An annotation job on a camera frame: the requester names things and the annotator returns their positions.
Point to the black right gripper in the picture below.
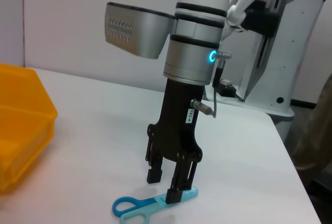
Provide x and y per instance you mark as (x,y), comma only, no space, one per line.
(176,130)

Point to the blue scissors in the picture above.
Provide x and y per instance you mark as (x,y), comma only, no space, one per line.
(135,204)

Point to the small black box device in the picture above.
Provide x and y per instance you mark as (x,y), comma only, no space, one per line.
(227,87)

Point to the yellow plastic bin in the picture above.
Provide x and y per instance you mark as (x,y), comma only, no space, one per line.
(23,120)

